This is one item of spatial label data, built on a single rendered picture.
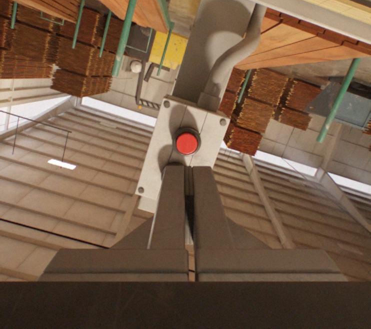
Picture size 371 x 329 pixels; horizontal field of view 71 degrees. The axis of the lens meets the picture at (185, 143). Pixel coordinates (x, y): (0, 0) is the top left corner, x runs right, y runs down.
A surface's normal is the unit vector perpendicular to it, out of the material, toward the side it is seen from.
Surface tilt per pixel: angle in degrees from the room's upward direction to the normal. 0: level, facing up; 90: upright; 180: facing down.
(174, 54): 90
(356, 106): 90
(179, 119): 90
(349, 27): 90
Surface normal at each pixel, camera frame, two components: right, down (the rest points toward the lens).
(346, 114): 0.00, 0.25
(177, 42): 0.21, 0.31
